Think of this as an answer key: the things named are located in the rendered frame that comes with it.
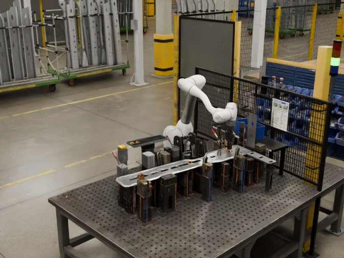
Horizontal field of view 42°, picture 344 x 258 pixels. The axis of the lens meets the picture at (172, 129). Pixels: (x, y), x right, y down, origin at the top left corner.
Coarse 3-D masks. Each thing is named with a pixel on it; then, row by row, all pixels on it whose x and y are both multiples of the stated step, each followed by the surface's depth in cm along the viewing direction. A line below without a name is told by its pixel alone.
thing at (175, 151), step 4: (172, 148) 413; (176, 148) 413; (172, 152) 410; (176, 152) 409; (172, 156) 411; (176, 156) 410; (172, 160) 412; (176, 160) 412; (172, 168) 415; (176, 184) 421
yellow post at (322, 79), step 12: (324, 48) 387; (324, 60) 389; (324, 72) 392; (324, 84) 396; (324, 96) 400; (312, 108) 409; (312, 132) 414; (312, 156) 419; (312, 168) 422; (312, 204) 436; (312, 216) 442
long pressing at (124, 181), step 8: (208, 152) 424; (216, 152) 425; (224, 152) 425; (232, 152) 426; (240, 152) 426; (248, 152) 426; (184, 160) 406; (192, 160) 406; (200, 160) 408; (208, 160) 407; (216, 160) 407; (224, 160) 408; (152, 168) 388; (160, 168) 389; (168, 168) 389; (176, 168) 389; (184, 168) 389; (192, 168) 392; (128, 176) 374; (136, 176) 374; (152, 176) 374; (120, 184) 361; (128, 184) 360; (136, 184) 361
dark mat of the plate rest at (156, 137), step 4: (152, 136) 419; (156, 136) 419; (160, 136) 419; (136, 140) 409; (140, 140) 409; (144, 140) 409; (148, 140) 409; (152, 140) 409; (156, 140) 409; (132, 144) 399; (136, 144) 399
